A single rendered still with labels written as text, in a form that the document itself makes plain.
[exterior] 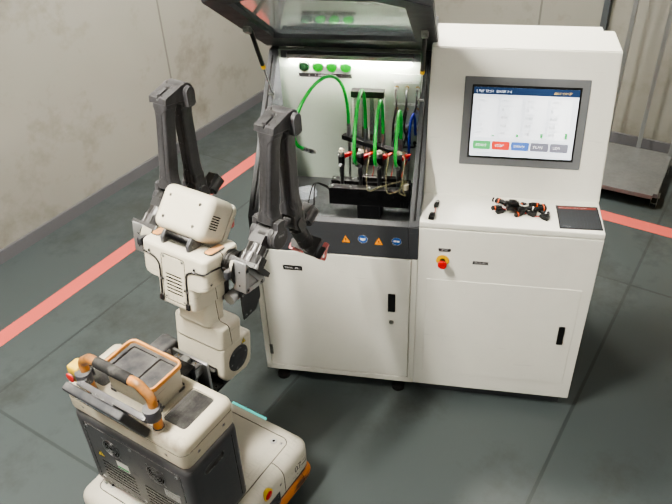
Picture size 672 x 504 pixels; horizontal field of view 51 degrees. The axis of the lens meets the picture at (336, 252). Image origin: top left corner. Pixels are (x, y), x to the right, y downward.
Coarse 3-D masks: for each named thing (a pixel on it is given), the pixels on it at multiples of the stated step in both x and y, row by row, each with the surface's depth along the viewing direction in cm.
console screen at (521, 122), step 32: (480, 96) 276; (512, 96) 274; (544, 96) 272; (576, 96) 270; (480, 128) 281; (512, 128) 278; (544, 128) 276; (576, 128) 274; (480, 160) 286; (512, 160) 283; (544, 160) 281; (576, 160) 279
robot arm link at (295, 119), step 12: (300, 120) 216; (288, 132) 217; (300, 132) 218; (288, 144) 220; (288, 156) 222; (288, 168) 225; (288, 180) 227; (288, 192) 230; (288, 204) 233; (300, 204) 236; (288, 216) 238; (300, 216) 238
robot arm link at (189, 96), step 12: (192, 96) 235; (180, 108) 237; (180, 120) 240; (192, 120) 244; (180, 132) 243; (192, 132) 245; (180, 144) 247; (192, 144) 247; (192, 156) 249; (192, 168) 251; (192, 180) 254; (204, 180) 257
